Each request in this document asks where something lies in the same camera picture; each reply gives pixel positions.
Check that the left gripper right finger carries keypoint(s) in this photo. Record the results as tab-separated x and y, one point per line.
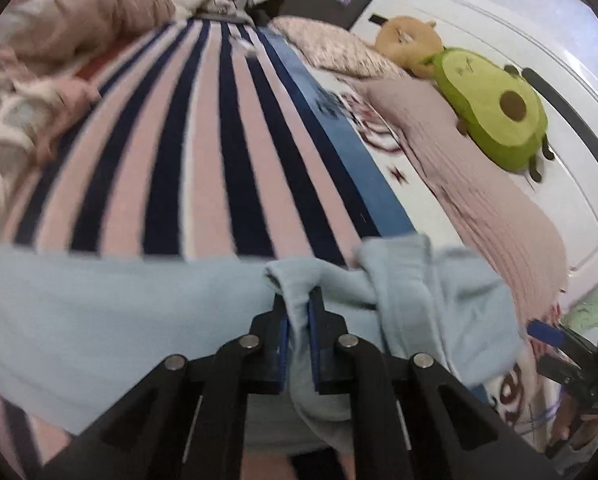
412	419

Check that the white bed headboard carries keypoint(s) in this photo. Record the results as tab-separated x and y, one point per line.
568	193

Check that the tan plush toy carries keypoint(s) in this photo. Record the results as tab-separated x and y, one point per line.
410	44

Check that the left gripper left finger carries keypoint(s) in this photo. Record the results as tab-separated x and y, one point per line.
186	418

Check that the pink ribbed pillow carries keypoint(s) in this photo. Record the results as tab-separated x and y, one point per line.
489	211

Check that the light blue pants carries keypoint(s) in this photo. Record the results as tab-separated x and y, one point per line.
78	332

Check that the green avocado plush toy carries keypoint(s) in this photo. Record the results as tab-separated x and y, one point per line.
497	108

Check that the striped pink navy blanket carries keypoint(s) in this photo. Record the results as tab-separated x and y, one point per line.
215	140

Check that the grey cream patterned cloth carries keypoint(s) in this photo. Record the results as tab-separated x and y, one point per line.
34	113

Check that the rumpled beige pink duvet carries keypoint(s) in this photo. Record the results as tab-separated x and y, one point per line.
52	32

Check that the floral patterned pillow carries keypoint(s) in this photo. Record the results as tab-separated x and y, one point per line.
333	48

